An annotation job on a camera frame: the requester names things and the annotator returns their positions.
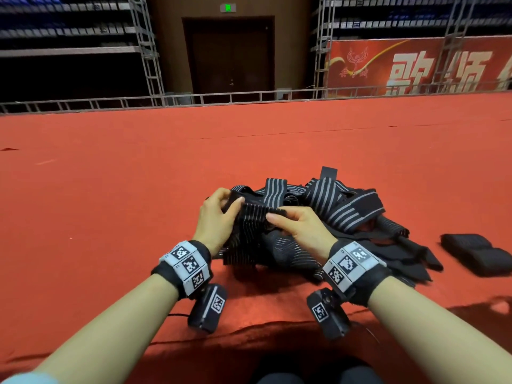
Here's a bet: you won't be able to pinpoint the person's right hand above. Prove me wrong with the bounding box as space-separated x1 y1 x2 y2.
265 204 339 266

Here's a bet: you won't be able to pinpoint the person's left hand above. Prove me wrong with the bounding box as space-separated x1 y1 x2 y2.
192 187 247 258

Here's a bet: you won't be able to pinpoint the black striped strap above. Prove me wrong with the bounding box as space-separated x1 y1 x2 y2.
440 233 494 259
219 196 291 266
467 247 512 277

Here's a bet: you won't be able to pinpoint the pile of black straps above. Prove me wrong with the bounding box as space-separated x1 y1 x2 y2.
211 165 444 287

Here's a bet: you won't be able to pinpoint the person's left forearm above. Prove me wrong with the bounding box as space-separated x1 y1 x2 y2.
30 271 180 384

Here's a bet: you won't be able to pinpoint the person's right forearm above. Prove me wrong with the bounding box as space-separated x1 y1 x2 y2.
366 276 512 384

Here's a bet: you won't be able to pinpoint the black wristband with marker tags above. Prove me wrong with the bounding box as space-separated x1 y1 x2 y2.
149 239 214 300
321 237 394 308

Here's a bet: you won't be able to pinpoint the metal railing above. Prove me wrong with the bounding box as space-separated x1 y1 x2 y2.
0 79 512 116

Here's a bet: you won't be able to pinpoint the black trousers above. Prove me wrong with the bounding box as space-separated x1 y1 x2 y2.
251 354 387 384

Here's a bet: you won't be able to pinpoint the dark brown door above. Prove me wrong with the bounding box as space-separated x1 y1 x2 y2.
181 15 276 101

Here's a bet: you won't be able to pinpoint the metal truss column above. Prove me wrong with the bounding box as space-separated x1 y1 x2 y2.
126 0 167 107
435 0 475 92
313 0 338 98

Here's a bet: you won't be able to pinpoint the red banner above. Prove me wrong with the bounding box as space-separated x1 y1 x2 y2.
325 35 512 98

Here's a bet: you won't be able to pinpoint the tiered bleacher seats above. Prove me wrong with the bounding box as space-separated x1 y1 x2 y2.
331 0 512 38
0 0 142 58

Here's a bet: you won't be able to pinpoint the light blue sleeve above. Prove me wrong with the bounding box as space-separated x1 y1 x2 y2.
0 371 62 384

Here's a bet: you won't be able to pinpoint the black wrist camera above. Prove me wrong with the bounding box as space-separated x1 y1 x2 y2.
306 287 354 341
187 283 229 335

